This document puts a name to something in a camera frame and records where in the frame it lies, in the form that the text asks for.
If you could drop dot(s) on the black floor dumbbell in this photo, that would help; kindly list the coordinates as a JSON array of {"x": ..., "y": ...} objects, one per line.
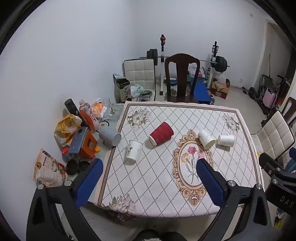
[{"x": 249, "y": 90}]

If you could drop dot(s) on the cardboard box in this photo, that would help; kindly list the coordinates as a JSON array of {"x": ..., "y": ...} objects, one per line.
[{"x": 219, "y": 89}]

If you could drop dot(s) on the grey mug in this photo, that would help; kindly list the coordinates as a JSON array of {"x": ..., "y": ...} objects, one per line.
[{"x": 109, "y": 136}]

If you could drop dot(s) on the black and white tea box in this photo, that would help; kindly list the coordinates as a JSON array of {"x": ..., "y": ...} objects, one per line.
[{"x": 120, "y": 89}]

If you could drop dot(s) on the orange label drink bottle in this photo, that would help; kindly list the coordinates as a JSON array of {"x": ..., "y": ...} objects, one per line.
[{"x": 87, "y": 114}]

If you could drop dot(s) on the folded black cart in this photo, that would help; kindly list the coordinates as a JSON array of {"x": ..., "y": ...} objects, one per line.
[{"x": 266, "y": 89}]

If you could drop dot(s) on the blue weight bench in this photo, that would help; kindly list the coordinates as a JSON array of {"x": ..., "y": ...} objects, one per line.
[{"x": 201, "y": 91}]

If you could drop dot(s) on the white plastic bag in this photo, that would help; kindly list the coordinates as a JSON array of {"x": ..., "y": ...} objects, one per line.
[{"x": 196, "y": 70}]

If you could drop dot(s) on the barbell with black weight plates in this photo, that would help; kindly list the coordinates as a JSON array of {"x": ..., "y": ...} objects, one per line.
[{"x": 219, "y": 62}]

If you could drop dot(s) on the orange and blue box device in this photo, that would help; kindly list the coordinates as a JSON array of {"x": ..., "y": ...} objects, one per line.
[{"x": 82, "y": 143}]

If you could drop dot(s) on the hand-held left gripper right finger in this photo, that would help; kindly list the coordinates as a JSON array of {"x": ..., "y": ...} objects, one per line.
[{"x": 209, "y": 183}]

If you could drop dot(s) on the red ribbed paper cup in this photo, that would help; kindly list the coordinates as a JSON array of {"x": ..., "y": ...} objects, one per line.
[{"x": 161, "y": 133}]

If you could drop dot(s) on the white padded chair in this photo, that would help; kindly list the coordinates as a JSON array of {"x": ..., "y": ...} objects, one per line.
[
  {"x": 272, "y": 134},
  {"x": 140, "y": 74}
]

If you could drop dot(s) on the glass dish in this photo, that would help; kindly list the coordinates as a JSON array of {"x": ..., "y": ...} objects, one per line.
[{"x": 112, "y": 111}]

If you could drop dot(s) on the yellow plastic bag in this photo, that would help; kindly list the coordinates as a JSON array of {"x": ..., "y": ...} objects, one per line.
[{"x": 66, "y": 129}]

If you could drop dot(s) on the dark wooden chair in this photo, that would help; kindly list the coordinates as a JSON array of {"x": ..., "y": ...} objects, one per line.
[
  {"x": 182, "y": 78},
  {"x": 291, "y": 109}
]

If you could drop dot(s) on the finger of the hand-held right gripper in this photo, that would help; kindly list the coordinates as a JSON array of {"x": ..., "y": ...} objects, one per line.
[{"x": 270, "y": 161}]

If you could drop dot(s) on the bag of oranges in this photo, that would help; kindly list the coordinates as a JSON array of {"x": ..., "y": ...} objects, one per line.
[{"x": 98, "y": 108}]

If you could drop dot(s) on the white barbell rack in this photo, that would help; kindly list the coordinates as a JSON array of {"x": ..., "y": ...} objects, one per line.
[{"x": 162, "y": 62}]

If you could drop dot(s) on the pink suitcase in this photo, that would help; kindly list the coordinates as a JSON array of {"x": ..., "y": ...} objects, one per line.
[{"x": 270, "y": 97}]

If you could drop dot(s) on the white cup with black print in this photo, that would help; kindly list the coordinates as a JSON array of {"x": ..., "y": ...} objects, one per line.
[{"x": 133, "y": 150}]

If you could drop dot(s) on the floral diamond-pattern tablecloth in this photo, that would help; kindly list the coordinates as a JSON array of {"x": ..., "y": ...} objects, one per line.
[{"x": 161, "y": 176}]

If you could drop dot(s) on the white speckled paper cup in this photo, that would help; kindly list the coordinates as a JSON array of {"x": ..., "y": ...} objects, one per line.
[
  {"x": 206, "y": 139},
  {"x": 226, "y": 140}
]

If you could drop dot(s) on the black thermos bottle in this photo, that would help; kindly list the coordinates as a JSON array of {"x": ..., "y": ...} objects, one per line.
[{"x": 72, "y": 107}]

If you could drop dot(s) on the printed snack packet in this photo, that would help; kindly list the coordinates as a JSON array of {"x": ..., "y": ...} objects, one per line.
[{"x": 47, "y": 171}]

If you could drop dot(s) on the black round lid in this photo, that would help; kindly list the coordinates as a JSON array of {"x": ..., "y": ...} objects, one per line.
[{"x": 72, "y": 167}]

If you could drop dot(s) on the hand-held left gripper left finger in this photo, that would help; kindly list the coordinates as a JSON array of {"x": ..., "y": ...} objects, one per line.
[{"x": 89, "y": 183}]

